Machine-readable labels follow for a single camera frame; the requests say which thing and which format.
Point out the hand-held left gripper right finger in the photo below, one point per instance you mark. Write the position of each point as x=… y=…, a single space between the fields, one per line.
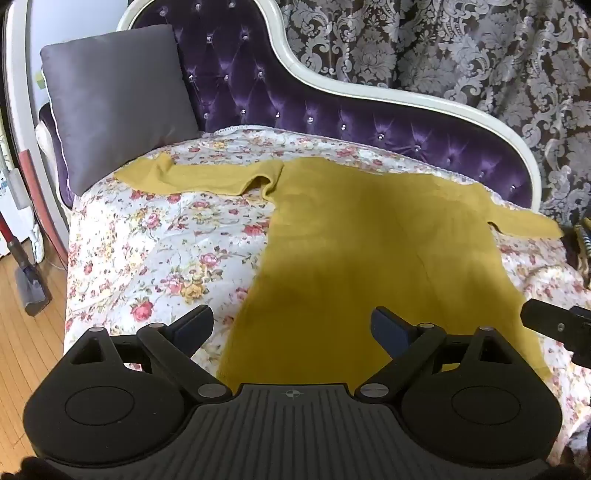
x=388 y=330

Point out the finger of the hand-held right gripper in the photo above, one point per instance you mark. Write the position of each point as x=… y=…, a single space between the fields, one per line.
x=545 y=318

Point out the red stick vacuum cleaner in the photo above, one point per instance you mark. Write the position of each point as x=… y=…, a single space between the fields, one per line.
x=30 y=286

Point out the grey pillow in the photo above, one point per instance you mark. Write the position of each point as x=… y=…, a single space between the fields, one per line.
x=115 y=101

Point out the purple tufted headboard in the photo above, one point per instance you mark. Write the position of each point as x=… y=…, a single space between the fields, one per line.
x=258 y=78

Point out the grey brown damask curtain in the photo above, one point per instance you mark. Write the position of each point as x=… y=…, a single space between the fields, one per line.
x=485 y=46

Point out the floral printed blanket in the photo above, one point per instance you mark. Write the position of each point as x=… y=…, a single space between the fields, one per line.
x=161 y=249

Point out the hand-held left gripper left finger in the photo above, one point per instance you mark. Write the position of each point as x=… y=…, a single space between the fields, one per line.
x=196 y=325

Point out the black yellow striped cloth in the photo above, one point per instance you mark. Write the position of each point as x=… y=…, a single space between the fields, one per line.
x=582 y=244

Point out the mustard yellow long-sleeve shirt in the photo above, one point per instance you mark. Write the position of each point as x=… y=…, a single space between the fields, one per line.
x=360 y=240

